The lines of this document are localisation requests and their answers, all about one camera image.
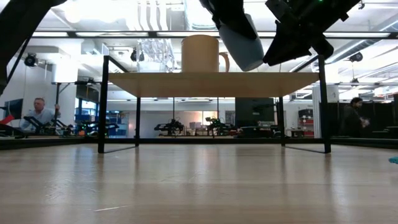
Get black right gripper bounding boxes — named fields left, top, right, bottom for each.
left=262, top=0, right=361, bottom=67

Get small blue cup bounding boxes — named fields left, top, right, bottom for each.
left=218, top=13, right=265, bottom=72

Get white mug orange inside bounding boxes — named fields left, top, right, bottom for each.
left=181, top=34, right=231, bottom=73

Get wooden shelf black legs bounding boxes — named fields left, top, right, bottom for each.
left=98, top=55, right=332, bottom=154

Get red storage rack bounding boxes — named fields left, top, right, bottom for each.
left=297, top=108, right=315, bottom=138

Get large black screen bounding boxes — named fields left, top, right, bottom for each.
left=234, top=97, right=276, bottom=127

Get person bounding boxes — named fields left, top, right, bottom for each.
left=19, top=97, right=62, bottom=131
left=338, top=96, right=371, bottom=138

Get black room partition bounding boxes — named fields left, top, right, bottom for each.
left=320, top=101, right=398, bottom=139

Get dark computer monitor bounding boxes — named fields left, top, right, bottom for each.
left=2, top=98, right=24, bottom=121

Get red object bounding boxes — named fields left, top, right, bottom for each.
left=0, top=114, right=16, bottom=126

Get black overhead frame bar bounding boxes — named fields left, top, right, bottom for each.
left=30, top=30, right=398, bottom=40

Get black table frame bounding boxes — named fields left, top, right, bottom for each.
left=0, top=136, right=398, bottom=151

